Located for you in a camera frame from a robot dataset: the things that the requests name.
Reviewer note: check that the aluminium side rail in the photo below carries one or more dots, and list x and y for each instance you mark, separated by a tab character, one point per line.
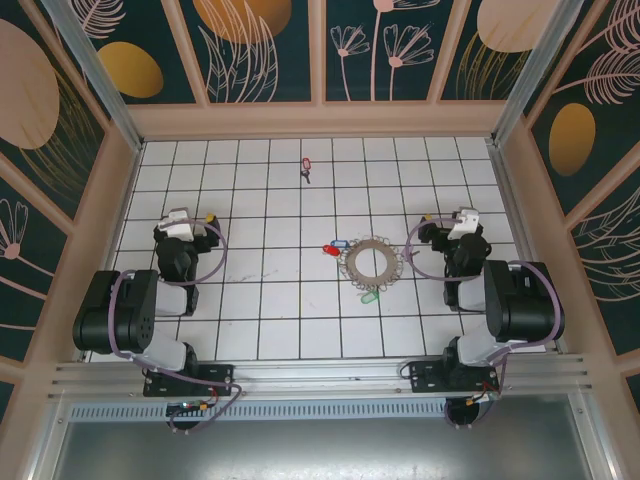
510	200

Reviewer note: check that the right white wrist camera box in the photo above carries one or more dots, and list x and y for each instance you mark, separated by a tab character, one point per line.
462	227

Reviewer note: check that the aluminium frame post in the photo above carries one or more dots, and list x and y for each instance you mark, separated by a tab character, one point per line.
530	75
102	75

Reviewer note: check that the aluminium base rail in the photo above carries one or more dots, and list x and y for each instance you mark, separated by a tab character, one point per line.
320	372

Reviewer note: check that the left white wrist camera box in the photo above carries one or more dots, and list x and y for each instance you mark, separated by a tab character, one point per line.
177	227

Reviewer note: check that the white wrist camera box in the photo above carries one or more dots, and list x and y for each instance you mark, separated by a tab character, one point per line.
462	227
177	227

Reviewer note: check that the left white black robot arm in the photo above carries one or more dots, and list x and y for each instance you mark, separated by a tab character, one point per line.
115	310

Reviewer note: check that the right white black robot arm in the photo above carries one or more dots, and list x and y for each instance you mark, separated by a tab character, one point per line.
520	300

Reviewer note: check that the dark key with red tag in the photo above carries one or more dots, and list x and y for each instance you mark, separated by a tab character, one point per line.
306	165

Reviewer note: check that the red plastic key tag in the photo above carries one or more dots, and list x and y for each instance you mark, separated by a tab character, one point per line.
330	249

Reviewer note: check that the blue plastic key tag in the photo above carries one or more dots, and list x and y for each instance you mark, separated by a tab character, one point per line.
342	243

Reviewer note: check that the grey disc keyring with loops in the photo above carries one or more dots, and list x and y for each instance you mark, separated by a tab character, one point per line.
352	262

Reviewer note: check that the green plastic key tag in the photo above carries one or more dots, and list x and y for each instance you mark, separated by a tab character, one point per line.
369	298

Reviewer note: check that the grey sheet metal panel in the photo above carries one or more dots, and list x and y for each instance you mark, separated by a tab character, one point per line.
320	450

